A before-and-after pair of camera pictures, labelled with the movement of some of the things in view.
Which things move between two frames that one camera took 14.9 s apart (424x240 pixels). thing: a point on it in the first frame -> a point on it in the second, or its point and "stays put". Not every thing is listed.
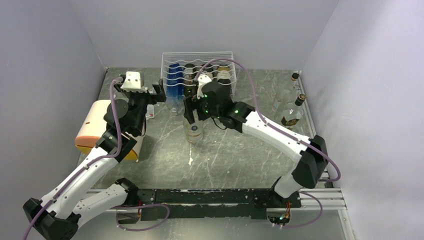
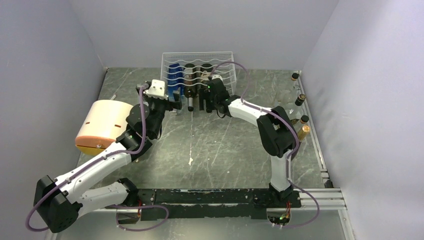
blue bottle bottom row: [175, 87] stays put
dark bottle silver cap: [190, 85] stays put
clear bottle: [281, 98] stays put
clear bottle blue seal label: [195, 132] -> [304, 120]
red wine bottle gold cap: [223, 74] -> [302, 132]
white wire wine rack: [181, 68] stays put
